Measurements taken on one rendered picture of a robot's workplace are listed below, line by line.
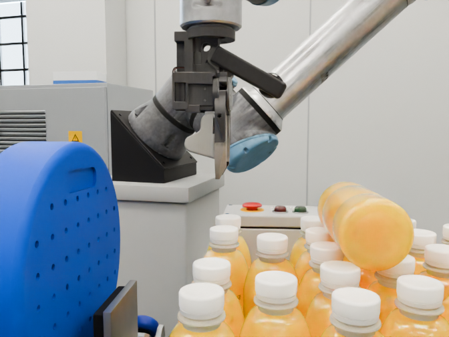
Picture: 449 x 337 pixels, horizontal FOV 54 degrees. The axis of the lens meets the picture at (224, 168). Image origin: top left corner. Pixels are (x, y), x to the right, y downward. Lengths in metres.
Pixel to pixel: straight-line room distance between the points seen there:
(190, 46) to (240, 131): 0.45
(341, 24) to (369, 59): 2.01
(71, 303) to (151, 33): 3.07
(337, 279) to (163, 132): 0.82
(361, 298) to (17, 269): 0.30
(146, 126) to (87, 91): 1.04
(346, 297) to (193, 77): 0.37
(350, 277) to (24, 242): 0.30
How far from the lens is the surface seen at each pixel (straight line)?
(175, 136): 1.19
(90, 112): 2.19
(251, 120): 1.06
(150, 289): 1.20
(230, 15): 0.64
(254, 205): 0.78
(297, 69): 1.10
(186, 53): 0.65
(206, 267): 0.44
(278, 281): 0.41
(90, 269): 0.58
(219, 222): 0.66
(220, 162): 0.61
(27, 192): 0.45
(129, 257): 1.20
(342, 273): 0.44
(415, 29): 3.18
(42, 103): 2.35
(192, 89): 0.63
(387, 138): 3.11
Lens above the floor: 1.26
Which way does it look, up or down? 6 degrees down
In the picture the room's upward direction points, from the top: straight up
